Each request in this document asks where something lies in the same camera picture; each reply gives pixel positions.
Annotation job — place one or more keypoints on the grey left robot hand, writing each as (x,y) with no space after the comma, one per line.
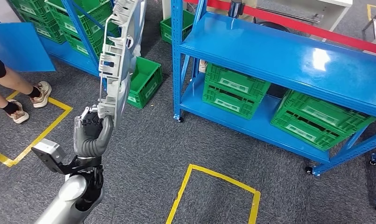
(90,130)

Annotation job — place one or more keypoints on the grey plastic wheel cover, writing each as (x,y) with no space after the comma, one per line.
(120,68)

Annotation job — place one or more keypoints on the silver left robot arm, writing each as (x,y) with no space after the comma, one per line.
(67,201)

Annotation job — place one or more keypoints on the blue flat shelf panel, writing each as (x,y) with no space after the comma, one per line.
(18,46)

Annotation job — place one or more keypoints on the yellow floor tape square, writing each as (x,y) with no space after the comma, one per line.
(181,191)
(368,12)
(62,108)

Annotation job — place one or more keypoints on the green open plastic crate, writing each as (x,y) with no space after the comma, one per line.
(144,89)
(92,12)
(172,31)

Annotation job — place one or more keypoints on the black ribbed stanchion base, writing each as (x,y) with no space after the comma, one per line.
(274,26)

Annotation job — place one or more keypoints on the red barrier belt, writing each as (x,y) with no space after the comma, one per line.
(299,28)

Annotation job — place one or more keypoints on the white table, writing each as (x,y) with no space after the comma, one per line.
(330,15)

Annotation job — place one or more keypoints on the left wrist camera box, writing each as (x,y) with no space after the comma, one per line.
(49,153)

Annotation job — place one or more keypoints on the black stanchion post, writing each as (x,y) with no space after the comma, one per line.
(236,9)

